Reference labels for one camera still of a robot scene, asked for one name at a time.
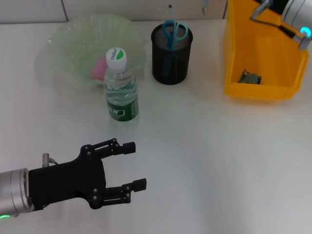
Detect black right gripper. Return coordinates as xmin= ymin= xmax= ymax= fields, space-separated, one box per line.
xmin=268 ymin=0 xmax=293 ymax=15

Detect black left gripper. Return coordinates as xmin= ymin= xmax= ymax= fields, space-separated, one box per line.
xmin=28 ymin=138 xmax=147 ymax=211

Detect green label water bottle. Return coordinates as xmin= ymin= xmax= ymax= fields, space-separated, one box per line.
xmin=103 ymin=47 xmax=139 ymax=122

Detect pink peach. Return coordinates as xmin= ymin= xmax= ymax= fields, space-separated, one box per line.
xmin=91 ymin=55 xmax=108 ymax=81

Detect blue handled scissors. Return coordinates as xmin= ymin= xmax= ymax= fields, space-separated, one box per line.
xmin=162 ymin=19 xmax=189 ymax=78

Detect black mesh pen holder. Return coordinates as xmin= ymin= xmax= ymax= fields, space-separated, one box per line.
xmin=151 ymin=21 xmax=194 ymax=85

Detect translucent green fruit plate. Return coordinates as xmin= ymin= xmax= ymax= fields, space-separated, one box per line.
xmin=36 ymin=13 xmax=148 ymax=91

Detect yellow plastic storage bin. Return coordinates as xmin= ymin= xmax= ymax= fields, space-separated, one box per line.
xmin=223 ymin=0 xmax=309 ymax=101

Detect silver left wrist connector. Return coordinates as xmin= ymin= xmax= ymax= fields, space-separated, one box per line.
xmin=42 ymin=153 xmax=59 ymax=168

